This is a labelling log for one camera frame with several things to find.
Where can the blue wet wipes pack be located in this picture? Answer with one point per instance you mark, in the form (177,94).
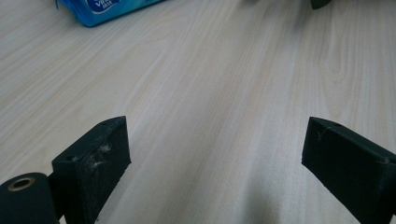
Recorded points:
(81,14)

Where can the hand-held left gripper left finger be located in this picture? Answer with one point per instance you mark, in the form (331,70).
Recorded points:
(90,161)

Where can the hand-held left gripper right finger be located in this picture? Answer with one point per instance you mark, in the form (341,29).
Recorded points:
(351,165)

